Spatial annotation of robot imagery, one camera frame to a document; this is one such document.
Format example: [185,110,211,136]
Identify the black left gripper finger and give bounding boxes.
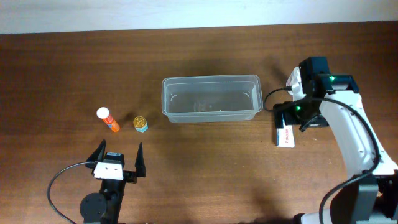
[134,143,146,177]
[86,139,106,162]

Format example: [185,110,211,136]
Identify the white Panadol medicine box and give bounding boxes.
[276,126,295,148]

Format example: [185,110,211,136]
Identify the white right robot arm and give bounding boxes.
[271,57,397,224]

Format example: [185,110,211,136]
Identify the clear plastic container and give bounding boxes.
[162,75,263,123]

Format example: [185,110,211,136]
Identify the orange tube white cap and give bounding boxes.
[96,107,120,133]

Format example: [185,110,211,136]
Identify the small jar gold lid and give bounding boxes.
[133,116,148,133]

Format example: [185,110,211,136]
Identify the black left camera cable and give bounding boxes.
[47,161,94,224]

